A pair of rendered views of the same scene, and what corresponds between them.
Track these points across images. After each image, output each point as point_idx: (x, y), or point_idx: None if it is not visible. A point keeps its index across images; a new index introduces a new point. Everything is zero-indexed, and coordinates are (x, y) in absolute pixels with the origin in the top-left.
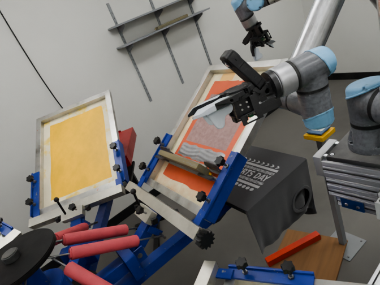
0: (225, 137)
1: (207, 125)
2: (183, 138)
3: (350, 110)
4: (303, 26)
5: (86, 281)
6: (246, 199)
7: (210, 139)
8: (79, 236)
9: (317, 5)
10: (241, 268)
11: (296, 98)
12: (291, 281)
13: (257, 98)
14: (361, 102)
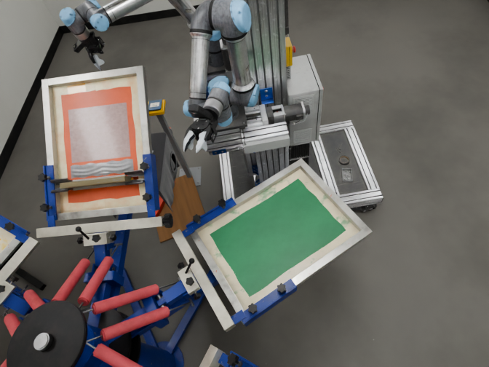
0: (121, 145)
1: (90, 141)
2: (67, 162)
3: None
4: (193, 64)
5: (118, 302)
6: None
7: (105, 153)
8: (66, 291)
9: (199, 51)
10: (199, 221)
11: None
12: (225, 208)
13: (213, 125)
14: None
